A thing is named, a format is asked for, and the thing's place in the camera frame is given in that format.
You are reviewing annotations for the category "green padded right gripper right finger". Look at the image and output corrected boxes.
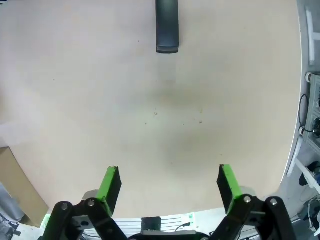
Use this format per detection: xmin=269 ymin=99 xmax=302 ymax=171
xmin=211 ymin=163 xmax=298 ymax=240

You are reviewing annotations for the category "white vertical frame bar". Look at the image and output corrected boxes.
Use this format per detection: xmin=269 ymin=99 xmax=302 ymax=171
xmin=304 ymin=6 xmax=318 ymax=66

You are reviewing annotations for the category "grey control box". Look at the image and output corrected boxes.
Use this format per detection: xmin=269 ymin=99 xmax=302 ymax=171
xmin=305 ymin=71 xmax=320 ymax=141

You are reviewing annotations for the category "brown cardboard box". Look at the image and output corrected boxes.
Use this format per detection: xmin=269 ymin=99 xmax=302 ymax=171
xmin=0 ymin=146 xmax=50 ymax=229

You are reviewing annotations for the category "thin black plug cable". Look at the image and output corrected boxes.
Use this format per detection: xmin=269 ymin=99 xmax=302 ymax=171
xmin=174 ymin=221 xmax=191 ymax=233

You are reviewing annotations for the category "black looped cable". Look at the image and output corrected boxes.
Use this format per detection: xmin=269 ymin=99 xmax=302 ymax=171
xmin=298 ymin=93 xmax=320 ymax=134

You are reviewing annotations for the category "aluminium table rail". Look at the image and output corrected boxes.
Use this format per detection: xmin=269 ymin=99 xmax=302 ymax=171
xmin=111 ymin=211 xmax=199 ymax=234

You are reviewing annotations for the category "white slanted frame bar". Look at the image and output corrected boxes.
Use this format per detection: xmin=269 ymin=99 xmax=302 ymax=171
xmin=286 ymin=136 xmax=320 ymax=191

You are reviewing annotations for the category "grey fabric bundle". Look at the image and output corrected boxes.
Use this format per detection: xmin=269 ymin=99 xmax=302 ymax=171
xmin=0 ymin=181 xmax=26 ymax=224

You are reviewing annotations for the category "green padded right gripper left finger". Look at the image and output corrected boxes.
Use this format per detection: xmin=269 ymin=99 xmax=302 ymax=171
xmin=42 ymin=165 xmax=130 ymax=240

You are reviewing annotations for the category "black mounting block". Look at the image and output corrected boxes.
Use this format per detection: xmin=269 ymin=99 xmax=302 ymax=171
xmin=141 ymin=216 xmax=162 ymax=232

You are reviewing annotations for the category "black stapler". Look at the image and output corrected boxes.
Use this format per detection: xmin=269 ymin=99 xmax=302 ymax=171
xmin=155 ymin=0 xmax=180 ymax=54

